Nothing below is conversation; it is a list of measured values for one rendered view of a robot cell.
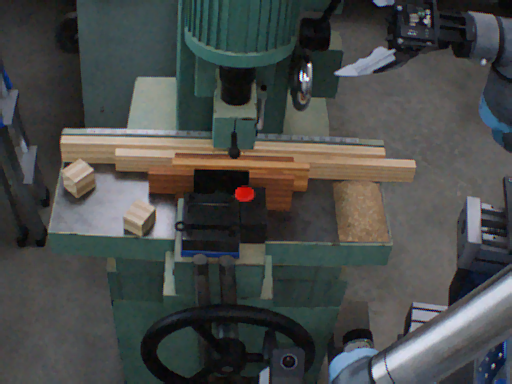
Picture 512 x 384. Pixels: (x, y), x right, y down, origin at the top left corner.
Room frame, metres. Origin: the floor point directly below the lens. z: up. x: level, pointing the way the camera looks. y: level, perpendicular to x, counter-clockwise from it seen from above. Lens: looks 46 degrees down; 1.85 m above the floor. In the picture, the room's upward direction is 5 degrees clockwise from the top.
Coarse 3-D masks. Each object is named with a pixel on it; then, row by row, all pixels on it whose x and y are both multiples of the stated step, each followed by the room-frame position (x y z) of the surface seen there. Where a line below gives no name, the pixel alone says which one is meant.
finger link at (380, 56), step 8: (376, 48) 0.85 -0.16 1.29; (384, 48) 0.85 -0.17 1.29; (368, 56) 0.84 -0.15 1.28; (376, 56) 0.84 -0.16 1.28; (384, 56) 0.82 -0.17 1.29; (392, 56) 0.84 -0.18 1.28; (352, 64) 0.83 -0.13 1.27; (360, 64) 0.83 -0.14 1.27; (368, 64) 0.80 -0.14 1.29; (376, 64) 0.83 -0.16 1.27; (384, 64) 0.83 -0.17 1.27; (336, 72) 0.81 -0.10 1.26; (344, 72) 0.82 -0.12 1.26; (352, 72) 0.82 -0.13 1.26; (360, 72) 0.82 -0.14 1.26; (368, 72) 0.82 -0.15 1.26
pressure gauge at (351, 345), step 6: (354, 330) 0.78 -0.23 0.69; (360, 330) 0.78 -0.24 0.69; (366, 330) 0.78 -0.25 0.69; (348, 336) 0.77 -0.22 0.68; (354, 336) 0.77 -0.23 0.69; (360, 336) 0.77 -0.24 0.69; (366, 336) 0.77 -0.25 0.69; (372, 336) 0.78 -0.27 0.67; (348, 342) 0.76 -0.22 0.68; (354, 342) 0.76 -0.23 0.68; (360, 342) 0.76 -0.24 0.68; (366, 342) 0.76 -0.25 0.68; (372, 342) 0.76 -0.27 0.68; (348, 348) 0.76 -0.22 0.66; (354, 348) 0.76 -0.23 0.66; (372, 348) 0.76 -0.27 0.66
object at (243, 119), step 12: (216, 72) 1.04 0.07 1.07; (216, 84) 1.00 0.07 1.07; (252, 84) 1.01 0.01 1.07; (216, 96) 0.97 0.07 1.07; (252, 96) 0.98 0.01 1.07; (216, 108) 0.94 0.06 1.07; (228, 108) 0.94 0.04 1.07; (240, 108) 0.94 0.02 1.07; (252, 108) 0.94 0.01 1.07; (216, 120) 0.91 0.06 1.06; (228, 120) 0.92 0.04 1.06; (240, 120) 0.92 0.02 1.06; (252, 120) 0.92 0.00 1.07; (216, 132) 0.91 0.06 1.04; (228, 132) 0.92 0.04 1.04; (240, 132) 0.92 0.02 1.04; (252, 132) 0.92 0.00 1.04; (216, 144) 0.91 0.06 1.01; (228, 144) 0.92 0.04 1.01; (240, 144) 0.92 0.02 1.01; (252, 144) 0.92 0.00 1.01
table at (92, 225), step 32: (64, 192) 0.87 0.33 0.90; (96, 192) 0.88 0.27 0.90; (128, 192) 0.89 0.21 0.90; (320, 192) 0.93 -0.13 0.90; (64, 224) 0.80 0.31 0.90; (96, 224) 0.81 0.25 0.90; (160, 224) 0.82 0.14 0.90; (288, 224) 0.85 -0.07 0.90; (320, 224) 0.86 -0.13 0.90; (96, 256) 0.78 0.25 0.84; (128, 256) 0.79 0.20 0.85; (160, 256) 0.79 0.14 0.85; (288, 256) 0.81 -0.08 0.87; (320, 256) 0.81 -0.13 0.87; (352, 256) 0.82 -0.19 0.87; (384, 256) 0.82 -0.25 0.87
